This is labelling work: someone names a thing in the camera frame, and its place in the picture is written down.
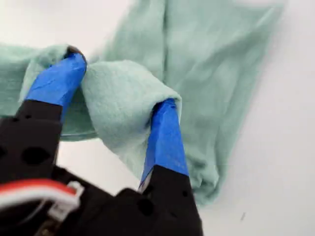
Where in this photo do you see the green t-shirt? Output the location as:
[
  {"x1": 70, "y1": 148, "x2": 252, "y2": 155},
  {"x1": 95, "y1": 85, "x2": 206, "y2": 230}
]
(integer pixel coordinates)
[{"x1": 0, "y1": 0, "x2": 284, "y2": 206}]

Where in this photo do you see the red white gripper wire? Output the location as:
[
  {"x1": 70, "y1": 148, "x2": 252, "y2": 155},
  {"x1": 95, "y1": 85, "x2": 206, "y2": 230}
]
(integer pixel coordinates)
[{"x1": 0, "y1": 178, "x2": 84, "y2": 218}]

